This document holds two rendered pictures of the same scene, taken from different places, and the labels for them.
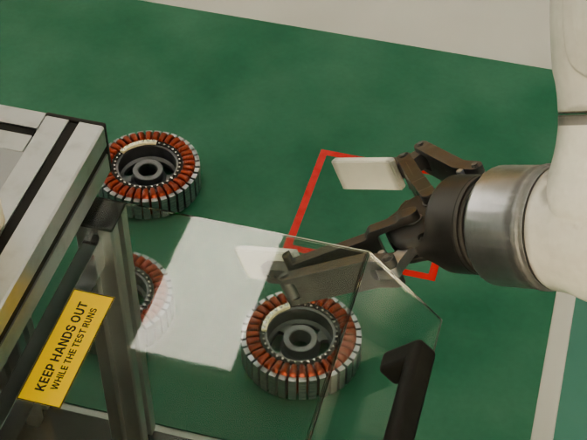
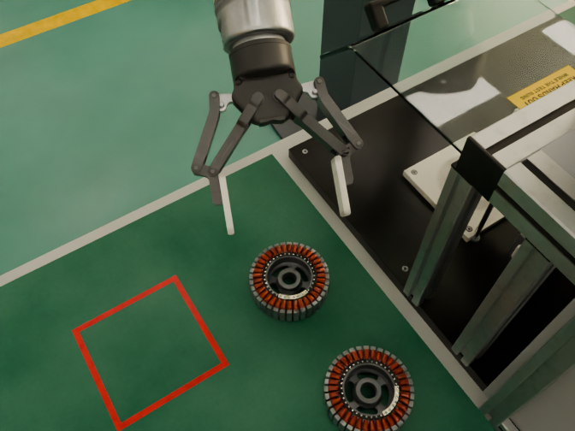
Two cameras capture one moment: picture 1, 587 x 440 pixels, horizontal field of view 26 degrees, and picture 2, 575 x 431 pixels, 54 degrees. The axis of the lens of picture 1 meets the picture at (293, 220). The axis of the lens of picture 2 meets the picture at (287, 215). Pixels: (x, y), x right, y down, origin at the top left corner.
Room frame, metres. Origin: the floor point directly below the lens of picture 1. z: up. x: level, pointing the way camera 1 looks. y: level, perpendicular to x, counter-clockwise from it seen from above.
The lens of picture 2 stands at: (1.03, 0.24, 1.49)
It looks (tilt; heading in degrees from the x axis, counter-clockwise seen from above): 56 degrees down; 222
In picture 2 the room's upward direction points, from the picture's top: straight up
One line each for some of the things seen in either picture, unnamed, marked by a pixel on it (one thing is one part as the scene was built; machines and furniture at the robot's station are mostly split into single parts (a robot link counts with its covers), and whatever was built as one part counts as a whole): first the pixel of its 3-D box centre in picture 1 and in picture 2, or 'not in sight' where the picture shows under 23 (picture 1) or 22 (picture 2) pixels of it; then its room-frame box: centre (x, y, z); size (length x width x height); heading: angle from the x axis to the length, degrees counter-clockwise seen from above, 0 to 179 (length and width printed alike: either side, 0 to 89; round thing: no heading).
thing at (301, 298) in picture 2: not in sight; (289, 280); (0.75, -0.01, 0.77); 0.11 x 0.11 x 0.04
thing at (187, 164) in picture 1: (148, 175); not in sight; (0.99, 0.16, 0.77); 0.11 x 0.11 x 0.04
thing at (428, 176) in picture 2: not in sight; (470, 184); (0.44, 0.09, 0.78); 0.15 x 0.15 x 0.01; 75
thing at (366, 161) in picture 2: not in sight; (528, 164); (0.33, 0.14, 0.76); 0.64 x 0.47 x 0.02; 165
